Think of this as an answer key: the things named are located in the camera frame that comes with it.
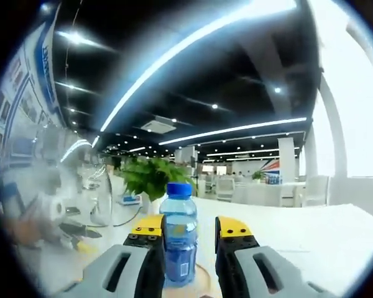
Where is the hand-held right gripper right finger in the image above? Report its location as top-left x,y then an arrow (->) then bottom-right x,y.
214,215 -> 332,298

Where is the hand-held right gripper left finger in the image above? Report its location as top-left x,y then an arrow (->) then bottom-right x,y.
58,213 -> 167,298

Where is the clear glass dome cover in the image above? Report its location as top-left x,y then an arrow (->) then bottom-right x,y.
6,122 -> 114,252

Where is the blue drink bottle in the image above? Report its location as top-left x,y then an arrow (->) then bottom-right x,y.
159,182 -> 198,288

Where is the person's left hand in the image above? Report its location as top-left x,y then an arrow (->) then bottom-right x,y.
11,217 -> 62,250

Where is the round wooden base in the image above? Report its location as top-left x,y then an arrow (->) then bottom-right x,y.
163,263 -> 213,298

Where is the blue white box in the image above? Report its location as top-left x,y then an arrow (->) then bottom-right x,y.
117,193 -> 143,206

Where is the white plant pot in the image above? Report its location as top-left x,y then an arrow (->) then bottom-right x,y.
141,191 -> 163,215

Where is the green leafy plant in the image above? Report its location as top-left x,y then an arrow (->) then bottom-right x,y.
120,156 -> 197,202

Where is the white office chair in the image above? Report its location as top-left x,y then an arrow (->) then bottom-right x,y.
301,174 -> 331,208

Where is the black stand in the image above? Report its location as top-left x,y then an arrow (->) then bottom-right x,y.
190,155 -> 201,197

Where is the ceiling air conditioner vent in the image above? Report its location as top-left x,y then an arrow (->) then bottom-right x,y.
140,115 -> 177,135

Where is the black table cable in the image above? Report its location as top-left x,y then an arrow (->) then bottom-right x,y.
111,207 -> 142,228

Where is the red blue wall banner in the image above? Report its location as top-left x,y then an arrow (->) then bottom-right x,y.
260,157 -> 283,175

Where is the blue white wall poster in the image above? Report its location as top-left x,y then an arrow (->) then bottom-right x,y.
0,6 -> 65,164

